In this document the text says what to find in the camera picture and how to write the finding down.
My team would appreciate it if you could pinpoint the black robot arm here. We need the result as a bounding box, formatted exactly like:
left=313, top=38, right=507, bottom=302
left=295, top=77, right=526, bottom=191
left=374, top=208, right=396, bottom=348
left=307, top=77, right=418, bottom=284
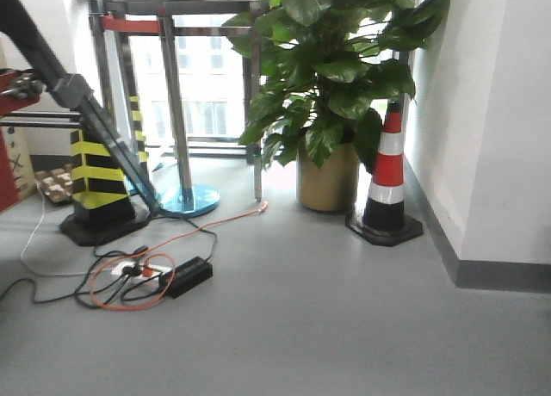
left=1, top=0, right=160, bottom=214

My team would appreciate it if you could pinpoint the tan plant pot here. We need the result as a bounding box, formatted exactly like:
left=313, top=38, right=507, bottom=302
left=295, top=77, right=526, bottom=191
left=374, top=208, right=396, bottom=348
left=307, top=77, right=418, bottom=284
left=297, top=143, right=360, bottom=213

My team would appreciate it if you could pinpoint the black power adapter brick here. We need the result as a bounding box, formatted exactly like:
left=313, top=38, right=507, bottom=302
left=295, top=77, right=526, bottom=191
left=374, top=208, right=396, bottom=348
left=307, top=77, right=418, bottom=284
left=158, top=257, right=214, bottom=299

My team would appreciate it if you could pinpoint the red white traffic cone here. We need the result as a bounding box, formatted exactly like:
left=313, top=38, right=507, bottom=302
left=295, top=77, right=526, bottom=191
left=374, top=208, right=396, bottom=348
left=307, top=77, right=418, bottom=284
left=345, top=102, right=423, bottom=247

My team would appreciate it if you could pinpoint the green potted plant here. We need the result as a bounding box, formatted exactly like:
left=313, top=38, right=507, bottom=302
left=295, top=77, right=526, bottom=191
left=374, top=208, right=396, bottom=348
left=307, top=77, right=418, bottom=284
left=239, top=0, right=450, bottom=171

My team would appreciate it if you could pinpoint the white power strip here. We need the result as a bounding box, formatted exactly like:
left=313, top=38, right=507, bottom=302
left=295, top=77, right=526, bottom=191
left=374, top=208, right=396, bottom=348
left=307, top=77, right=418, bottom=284
left=111, top=261, right=170, bottom=283

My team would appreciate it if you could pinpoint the yellow black striped bollard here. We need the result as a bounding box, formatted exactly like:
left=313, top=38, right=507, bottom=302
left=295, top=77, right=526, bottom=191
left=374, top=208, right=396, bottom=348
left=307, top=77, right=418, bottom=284
left=60, top=129, right=150, bottom=246

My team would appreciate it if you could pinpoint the cardboard box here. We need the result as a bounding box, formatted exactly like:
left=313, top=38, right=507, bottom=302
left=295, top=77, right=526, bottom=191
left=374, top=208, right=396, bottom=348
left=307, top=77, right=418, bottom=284
left=0, top=68, right=38, bottom=213

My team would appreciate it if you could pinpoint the orange cable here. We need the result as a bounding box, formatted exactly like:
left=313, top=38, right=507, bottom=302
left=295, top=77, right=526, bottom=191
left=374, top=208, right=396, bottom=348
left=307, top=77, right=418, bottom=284
left=89, top=200, right=269, bottom=312

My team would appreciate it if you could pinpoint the chrome stanchion post blue base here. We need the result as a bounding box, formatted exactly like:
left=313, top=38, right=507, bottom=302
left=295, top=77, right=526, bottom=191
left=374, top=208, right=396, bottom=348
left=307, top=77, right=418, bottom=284
left=158, top=15, right=220, bottom=219

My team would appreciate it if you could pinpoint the black cable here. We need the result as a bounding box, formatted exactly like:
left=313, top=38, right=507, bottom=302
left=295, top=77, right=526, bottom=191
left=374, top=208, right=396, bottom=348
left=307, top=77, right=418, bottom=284
left=0, top=210, right=219, bottom=309

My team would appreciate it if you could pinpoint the metal frame table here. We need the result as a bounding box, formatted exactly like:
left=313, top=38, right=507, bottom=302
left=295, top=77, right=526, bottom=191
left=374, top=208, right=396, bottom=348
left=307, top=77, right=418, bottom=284
left=84, top=0, right=262, bottom=213

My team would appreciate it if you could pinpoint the white cable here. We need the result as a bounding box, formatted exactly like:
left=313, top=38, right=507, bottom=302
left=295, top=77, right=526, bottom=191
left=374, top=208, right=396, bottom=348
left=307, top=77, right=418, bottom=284
left=19, top=184, right=96, bottom=278

